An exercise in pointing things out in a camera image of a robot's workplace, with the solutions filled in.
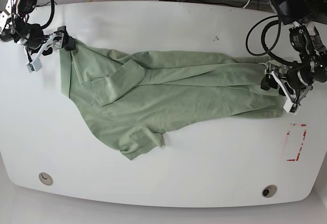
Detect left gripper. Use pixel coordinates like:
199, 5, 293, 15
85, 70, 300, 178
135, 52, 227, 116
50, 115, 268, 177
261, 62, 313, 104

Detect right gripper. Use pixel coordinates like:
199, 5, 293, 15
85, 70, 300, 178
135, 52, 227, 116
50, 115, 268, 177
24, 26, 76, 63

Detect green t-shirt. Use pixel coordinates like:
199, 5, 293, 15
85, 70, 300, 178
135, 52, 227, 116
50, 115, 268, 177
59, 42, 284, 160

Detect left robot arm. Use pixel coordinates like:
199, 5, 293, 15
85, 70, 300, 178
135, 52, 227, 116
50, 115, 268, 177
261, 0, 326, 107

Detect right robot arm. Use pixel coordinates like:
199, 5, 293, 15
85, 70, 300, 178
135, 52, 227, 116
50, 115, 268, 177
1, 0, 76, 71

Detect red tape rectangle marking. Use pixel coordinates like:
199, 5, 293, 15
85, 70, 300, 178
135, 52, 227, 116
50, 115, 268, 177
283, 123, 307, 162

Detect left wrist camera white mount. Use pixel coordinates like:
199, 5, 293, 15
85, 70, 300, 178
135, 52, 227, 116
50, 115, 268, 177
271, 71, 300, 115

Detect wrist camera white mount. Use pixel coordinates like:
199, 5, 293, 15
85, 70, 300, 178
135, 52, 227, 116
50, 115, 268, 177
271, 71, 300, 115
24, 33, 56, 73

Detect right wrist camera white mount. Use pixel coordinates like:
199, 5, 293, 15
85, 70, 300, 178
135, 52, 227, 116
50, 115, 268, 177
24, 33, 56, 73

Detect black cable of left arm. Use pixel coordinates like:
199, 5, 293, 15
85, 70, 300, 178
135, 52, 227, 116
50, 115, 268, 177
245, 14, 301, 68

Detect right table cable grommet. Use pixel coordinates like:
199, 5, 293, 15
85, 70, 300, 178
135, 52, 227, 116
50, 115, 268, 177
262, 185, 277, 198

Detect table cable grommet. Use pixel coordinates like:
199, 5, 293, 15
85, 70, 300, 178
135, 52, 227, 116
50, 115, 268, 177
262, 185, 277, 198
38, 172, 53, 186

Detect left table cable grommet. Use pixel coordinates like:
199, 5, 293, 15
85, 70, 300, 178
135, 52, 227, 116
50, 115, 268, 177
38, 172, 53, 186

